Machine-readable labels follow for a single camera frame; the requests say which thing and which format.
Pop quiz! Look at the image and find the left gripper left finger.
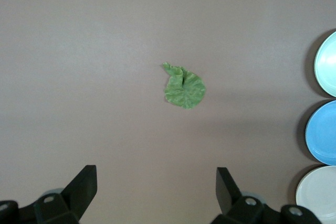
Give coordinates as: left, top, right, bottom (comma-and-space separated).
0, 165, 98, 224

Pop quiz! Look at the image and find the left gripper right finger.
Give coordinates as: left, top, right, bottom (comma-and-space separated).
209, 166, 323, 224

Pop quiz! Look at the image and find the green lettuce leaf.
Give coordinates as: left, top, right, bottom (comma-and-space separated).
162, 61, 207, 110

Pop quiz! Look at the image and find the beige white plate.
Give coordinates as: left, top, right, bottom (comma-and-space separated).
295, 165, 336, 224

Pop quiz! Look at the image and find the blue plate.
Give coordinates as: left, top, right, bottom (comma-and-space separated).
305, 100, 336, 166

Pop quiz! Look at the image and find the brown table cover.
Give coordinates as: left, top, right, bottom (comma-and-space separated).
0, 0, 336, 224

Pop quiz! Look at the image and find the mint green plate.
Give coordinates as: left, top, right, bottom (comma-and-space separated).
313, 30, 336, 98

